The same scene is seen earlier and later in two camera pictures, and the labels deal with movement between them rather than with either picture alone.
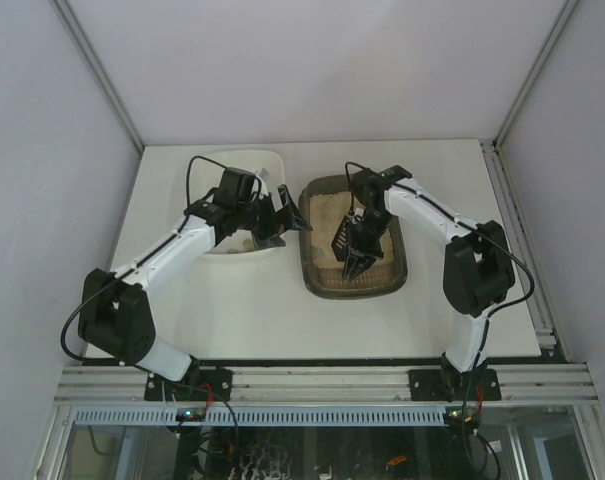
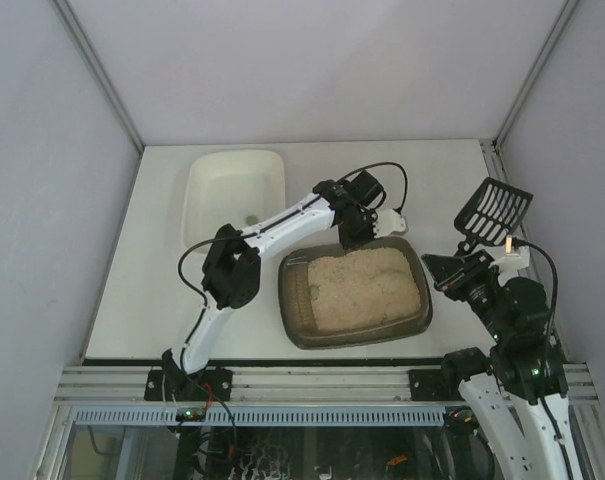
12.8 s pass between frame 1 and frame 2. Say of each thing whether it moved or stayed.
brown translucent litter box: moved
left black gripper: moved
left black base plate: stayed
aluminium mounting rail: stayed
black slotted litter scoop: moved
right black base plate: stayed
